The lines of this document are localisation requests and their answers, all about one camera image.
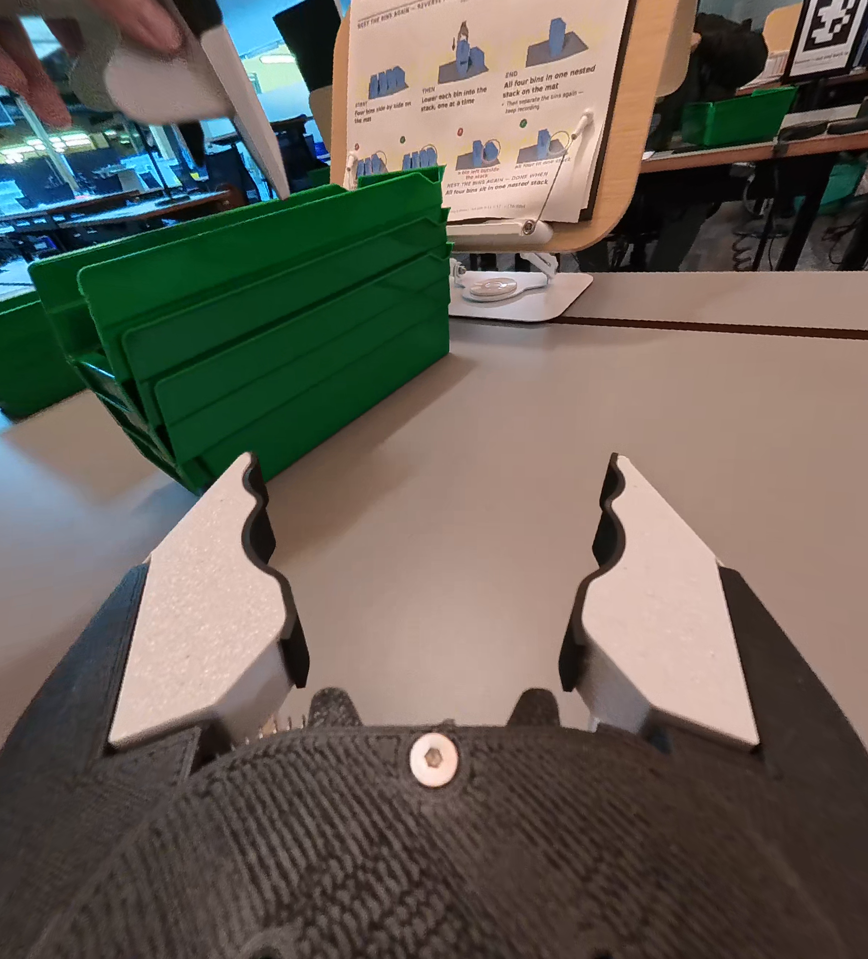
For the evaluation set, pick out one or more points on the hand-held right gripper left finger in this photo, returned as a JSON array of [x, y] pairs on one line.
[[202, 637]]

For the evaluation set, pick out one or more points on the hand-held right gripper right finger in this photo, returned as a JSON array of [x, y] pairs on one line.
[[666, 637]]

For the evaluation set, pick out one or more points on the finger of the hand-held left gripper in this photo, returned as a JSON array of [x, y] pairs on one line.
[[247, 120]]

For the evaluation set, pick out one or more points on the grey desk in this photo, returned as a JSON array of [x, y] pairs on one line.
[[554, 412]]

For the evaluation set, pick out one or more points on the white clipboard stand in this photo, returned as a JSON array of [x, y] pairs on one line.
[[554, 296]]

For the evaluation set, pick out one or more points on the instruction sheet on wooden board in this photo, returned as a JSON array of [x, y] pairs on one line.
[[621, 150]]

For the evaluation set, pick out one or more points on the long wooden table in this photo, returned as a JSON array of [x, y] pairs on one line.
[[704, 159]]

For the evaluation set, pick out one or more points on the green crate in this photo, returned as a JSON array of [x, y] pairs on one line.
[[842, 187]]

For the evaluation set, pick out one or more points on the black box device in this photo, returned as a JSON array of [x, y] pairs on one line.
[[853, 124]]

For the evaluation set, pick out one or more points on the printed marker board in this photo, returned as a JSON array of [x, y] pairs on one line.
[[831, 22]]

